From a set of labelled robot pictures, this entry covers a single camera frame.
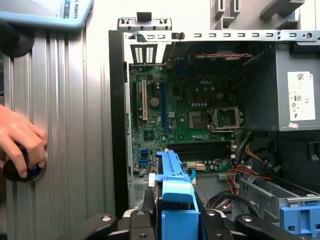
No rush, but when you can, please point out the pale blue teach pendant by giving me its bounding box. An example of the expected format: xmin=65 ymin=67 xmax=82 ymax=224
xmin=0 ymin=0 xmax=96 ymax=32

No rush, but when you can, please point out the black expansion slot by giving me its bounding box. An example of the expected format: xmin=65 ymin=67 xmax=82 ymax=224
xmin=132 ymin=82 xmax=138 ymax=123

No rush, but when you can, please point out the black open PC case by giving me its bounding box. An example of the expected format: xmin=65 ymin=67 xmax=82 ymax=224
xmin=108 ymin=11 xmax=320 ymax=240

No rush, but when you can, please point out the CPU socket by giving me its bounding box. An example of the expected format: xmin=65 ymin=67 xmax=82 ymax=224
xmin=188 ymin=109 xmax=208 ymax=131

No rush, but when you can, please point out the metal socket cover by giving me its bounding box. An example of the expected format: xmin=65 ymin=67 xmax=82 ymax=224
xmin=209 ymin=106 xmax=245 ymax=133

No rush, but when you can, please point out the grey power supply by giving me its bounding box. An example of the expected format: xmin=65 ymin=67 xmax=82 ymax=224
xmin=246 ymin=41 xmax=320 ymax=133

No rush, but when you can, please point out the blue expansion slot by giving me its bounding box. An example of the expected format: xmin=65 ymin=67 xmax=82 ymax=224
xmin=160 ymin=81 xmax=168 ymax=129

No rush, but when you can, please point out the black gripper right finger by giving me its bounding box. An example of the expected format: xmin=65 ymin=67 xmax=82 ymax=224
xmin=204 ymin=209 xmax=314 ymax=240

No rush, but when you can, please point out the orange wire bundle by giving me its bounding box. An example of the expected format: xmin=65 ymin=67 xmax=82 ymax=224
xmin=226 ymin=167 xmax=273 ymax=198

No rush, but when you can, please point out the person's hand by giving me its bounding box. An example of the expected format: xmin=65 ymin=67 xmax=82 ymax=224
xmin=0 ymin=104 xmax=49 ymax=180

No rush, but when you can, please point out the round black tool blue ring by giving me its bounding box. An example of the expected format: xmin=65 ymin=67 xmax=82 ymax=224
xmin=2 ymin=143 xmax=48 ymax=183

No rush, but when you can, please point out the tan expansion slot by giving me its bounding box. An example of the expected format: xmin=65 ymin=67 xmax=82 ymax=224
xmin=141 ymin=79 xmax=147 ymax=121

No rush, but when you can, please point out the blue drive cage latch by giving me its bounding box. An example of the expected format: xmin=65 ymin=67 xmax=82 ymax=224
xmin=279 ymin=204 xmax=320 ymax=238

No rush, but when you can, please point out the black round pendant knob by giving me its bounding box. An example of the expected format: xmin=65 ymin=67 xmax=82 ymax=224
xmin=0 ymin=19 xmax=36 ymax=58

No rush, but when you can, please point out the short blue wire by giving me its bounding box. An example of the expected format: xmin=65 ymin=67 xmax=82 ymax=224
xmin=188 ymin=166 xmax=197 ymax=186

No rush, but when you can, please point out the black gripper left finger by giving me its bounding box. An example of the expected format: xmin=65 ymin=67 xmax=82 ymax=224
xmin=56 ymin=209 xmax=155 ymax=240

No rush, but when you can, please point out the black RAM slot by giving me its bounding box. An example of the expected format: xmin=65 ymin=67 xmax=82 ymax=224
xmin=168 ymin=146 xmax=232 ymax=151
xmin=178 ymin=150 xmax=232 ymax=156
xmin=179 ymin=155 xmax=232 ymax=161
xmin=168 ymin=141 xmax=232 ymax=147

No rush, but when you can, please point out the red black fan wire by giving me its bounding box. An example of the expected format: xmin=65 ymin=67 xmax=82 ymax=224
xmin=196 ymin=51 xmax=252 ymax=59

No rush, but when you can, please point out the yellow wire bundle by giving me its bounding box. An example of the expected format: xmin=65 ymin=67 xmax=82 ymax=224
xmin=238 ymin=129 xmax=267 ymax=166

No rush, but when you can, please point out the hard disk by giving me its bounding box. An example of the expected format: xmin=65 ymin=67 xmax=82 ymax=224
xmin=149 ymin=149 xmax=209 ymax=240

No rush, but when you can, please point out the silver optical drive cage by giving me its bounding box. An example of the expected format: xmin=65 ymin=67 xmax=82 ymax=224
xmin=237 ymin=174 xmax=320 ymax=240

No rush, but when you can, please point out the green motherboard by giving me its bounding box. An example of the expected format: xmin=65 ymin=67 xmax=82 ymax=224
xmin=128 ymin=63 xmax=238 ymax=177

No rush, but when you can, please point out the black wire bundle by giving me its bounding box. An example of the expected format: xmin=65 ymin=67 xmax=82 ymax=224
xmin=206 ymin=191 xmax=258 ymax=213

